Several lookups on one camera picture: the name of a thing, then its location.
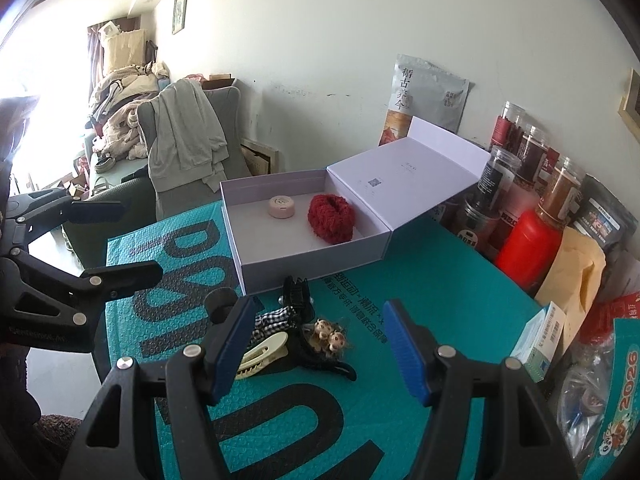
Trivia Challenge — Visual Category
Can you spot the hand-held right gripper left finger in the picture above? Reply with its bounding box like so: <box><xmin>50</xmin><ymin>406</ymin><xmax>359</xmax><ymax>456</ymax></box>
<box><xmin>60</xmin><ymin>296</ymin><xmax>258</xmax><ymax>480</ymax></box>

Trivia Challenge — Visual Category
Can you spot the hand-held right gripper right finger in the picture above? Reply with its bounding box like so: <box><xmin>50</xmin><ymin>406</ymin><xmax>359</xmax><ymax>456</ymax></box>
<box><xmin>382</xmin><ymin>299</ymin><xmax>581</xmax><ymax>480</ymax></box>

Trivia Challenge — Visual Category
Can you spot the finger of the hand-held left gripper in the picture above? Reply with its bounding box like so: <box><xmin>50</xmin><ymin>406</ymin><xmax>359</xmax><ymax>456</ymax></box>
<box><xmin>5</xmin><ymin>187</ymin><xmax>130</xmax><ymax>227</ymax></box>
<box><xmin>0</xmin><ymin>247</ymin><xmax>165</xmax><ymax>353</ymax></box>

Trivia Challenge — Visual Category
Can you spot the cream hair clip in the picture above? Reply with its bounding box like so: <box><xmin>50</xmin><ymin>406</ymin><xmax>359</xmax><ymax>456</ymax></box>
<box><xmin>235</xmin><ymin>331</ymin><xmax>290</xmax><ymax>380</ymax></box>

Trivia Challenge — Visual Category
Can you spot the dark brown hair tie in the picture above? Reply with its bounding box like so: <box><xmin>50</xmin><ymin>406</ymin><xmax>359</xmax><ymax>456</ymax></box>
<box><xmin>207</xmin><ymin>287</ymin><xmax>240</xmax><ymax>325</ymax></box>

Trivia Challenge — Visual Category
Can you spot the black white checkered bow clip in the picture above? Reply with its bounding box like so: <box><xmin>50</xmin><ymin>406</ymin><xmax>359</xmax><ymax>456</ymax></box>
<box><xmin>247</xmin><ymin>306</ymin><xmax>298</xmax><ymax>343</ymax></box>

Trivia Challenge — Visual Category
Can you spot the black claw clip with flowers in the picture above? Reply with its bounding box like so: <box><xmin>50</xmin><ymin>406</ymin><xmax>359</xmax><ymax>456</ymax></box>
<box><xmin>295</xmin><ymin>317</ymin><xmax>358</xmax><ymax>381</ymax></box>

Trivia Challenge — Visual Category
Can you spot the small black claw clip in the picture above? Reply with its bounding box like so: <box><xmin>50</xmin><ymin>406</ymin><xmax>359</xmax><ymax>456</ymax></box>
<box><xmin>280</xmin><ymin>275</ymin><xmax>316</xmax><ymax>313</ymax></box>

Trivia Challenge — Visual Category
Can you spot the white cardboard box with lid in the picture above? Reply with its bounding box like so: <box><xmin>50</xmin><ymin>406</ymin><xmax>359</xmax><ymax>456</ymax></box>
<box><xmin>220</xmin><ymin>115</ymin><xmax>493</xmax><ymax>297</ymax></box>

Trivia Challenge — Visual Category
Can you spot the dark green armchair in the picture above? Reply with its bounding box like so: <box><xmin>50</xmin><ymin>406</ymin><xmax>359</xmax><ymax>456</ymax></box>
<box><xmin>62</xmin><ymin>175</ymin><xmax>161</xmax><ymax>271</ymax></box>

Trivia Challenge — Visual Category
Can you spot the teal mat with black letters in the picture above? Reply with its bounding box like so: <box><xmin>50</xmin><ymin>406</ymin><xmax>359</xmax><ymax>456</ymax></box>
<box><xmin>105</xmin><ymin>200</ymin><xmax>543</xmax><ymax>480</ymax></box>

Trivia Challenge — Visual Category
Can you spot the pile of clothes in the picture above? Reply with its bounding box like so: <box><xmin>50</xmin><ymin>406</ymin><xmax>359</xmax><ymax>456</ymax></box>
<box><xmin>87</xmin><ymin>22</ymin><xmax>171</xmax><ymax>161</ymax></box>

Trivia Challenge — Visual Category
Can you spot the grey garment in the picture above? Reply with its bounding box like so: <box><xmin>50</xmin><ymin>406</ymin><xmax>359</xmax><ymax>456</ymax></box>
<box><xmin>148</xmin><ymin>78</ymin><xmax>230</xmax><ymax>193</ymax></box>

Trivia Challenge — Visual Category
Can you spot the white blue medicine box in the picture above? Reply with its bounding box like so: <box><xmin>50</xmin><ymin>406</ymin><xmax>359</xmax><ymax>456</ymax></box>
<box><xmin>511</xmin><ymin>301</ymin><xmax>567</xmax><ymax>383</ymax></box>

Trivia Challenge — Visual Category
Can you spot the short jar with black label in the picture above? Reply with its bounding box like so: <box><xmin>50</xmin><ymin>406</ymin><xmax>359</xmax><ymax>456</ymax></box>
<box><xmin>452</xmin><ymin>195</ymin><xmax>501</xmax><ymax>256</ymax></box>

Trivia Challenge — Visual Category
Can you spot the pink round compact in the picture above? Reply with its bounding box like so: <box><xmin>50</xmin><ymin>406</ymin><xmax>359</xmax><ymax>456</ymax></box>
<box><xmin>267</xmin><ymin>196</ymin><xmax>296</xmax><ymax>220</ymax></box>

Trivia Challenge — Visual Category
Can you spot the red fuzzy scrunchie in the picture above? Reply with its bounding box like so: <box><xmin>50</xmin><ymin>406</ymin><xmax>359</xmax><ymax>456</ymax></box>
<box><xmin>306</xmin><ymin>192</ymin><xmax>355</xmax><ymax>245</ymax></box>

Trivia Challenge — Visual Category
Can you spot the grey office chair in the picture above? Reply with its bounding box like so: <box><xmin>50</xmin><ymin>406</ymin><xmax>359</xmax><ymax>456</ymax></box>
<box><xmin>137</xmin><ymin>86</ymin><xmax>253</xmax><ymax>196</ymax></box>

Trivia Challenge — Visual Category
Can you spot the red bottle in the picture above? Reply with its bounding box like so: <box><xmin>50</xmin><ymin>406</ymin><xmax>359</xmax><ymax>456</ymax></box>
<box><xmin>495</xmin><ymin>208</ymin><xmax>566</xmax><ymax>291</ymax></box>

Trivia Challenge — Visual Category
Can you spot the leaning wooden framed picture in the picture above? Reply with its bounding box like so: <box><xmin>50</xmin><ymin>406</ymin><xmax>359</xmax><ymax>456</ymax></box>
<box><xmin>241</xmin><ymin>136</ymin><xmax>279</xmax><ymax>177</ymax></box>

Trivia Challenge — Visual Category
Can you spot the brown textured cloth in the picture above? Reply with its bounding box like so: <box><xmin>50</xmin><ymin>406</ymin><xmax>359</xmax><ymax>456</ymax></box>
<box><xmin>30</xmin><ymin>412</ymin><xmax>86</xmax><ymax>476</ymax></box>

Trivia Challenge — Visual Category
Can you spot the clear plastic bag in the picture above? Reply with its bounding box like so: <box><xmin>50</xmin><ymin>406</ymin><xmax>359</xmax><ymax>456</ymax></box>
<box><xmin>555</xmin><ymin>345</ymin><xmax>616</xmax><ymax>461</ymax></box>

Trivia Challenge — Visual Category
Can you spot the pink bottle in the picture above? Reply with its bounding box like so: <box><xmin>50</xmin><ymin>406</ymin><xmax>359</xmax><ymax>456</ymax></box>
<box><xmin>492</xmin><ymin>180</ymin><xmax>543</xmax><ymax>261</ymax></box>

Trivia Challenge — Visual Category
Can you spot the yellow paper bag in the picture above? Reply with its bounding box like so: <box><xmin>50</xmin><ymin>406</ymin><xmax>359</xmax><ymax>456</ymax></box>
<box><xmin>537</xmin><ymin>227</ymin><xmax>607</xmax><ymax>361</ymax></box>

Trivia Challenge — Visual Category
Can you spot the clear jar with black label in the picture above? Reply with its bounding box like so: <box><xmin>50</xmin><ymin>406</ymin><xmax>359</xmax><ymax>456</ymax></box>
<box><xmin>477</xmin><ymin>146</ymin><xmax>521</xmax><ymax>206</ymax></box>

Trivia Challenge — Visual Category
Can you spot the teal printed carton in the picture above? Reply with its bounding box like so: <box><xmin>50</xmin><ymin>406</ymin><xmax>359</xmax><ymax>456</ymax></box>
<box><xmin>582</xmin><ymin>317</ymin><xmax>640</xmax><ymax>480</ymax></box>

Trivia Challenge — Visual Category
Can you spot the red snack packet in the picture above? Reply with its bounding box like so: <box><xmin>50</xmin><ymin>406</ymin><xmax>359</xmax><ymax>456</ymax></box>
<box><xmin>607</xmin><ymin>292</ymin><xmax>640</xmax><ymax>321</ymax></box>

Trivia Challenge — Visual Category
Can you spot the clear jar with brown contents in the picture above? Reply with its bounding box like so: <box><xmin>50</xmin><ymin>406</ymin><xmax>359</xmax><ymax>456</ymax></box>
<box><xmin>537</xmin><ymin>156</ymin><xmax>586</xmax><ymax>226</ymax></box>

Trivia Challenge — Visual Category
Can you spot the clear jar with dark contents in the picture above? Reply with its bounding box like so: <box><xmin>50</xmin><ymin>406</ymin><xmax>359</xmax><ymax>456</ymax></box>
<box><xmin>515</xmin><ymin>125</ymin><xmax>551</xmax><ymax>188</ymax></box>

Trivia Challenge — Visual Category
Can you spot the black printed bag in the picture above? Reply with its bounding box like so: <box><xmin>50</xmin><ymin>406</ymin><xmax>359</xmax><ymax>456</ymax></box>
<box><xmin>572</xmin><ymin>175</ymin><xmax>636</xmax><ymax>251</ymax></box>

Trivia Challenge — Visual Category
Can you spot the clear jar with red contents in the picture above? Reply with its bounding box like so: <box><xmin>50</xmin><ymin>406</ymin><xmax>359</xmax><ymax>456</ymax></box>
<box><xmin>489</xmin><ymin>101</ymin><xmax>523</xmax><ymax>153</ymax></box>

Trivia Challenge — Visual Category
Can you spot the grey standing pouch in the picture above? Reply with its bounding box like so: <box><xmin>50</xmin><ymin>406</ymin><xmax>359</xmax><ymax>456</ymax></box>
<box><xmin>377</xmin><ymin>53</ymin><xmax>471</xmax><ymax>147</ymax></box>

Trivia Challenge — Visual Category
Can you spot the small dark wall picture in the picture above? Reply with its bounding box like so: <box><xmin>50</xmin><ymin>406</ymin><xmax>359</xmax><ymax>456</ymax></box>
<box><xmin>171</xmin><ymin>0</ymin><xmax>189</xmax><ymax>35</ymax></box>

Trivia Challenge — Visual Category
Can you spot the gold picture frame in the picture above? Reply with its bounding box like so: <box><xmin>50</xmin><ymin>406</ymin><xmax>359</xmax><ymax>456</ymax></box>
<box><xmin>617</xmin><ymin>67</ymin><xmax>640</xmax><ymax>126</ymax></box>

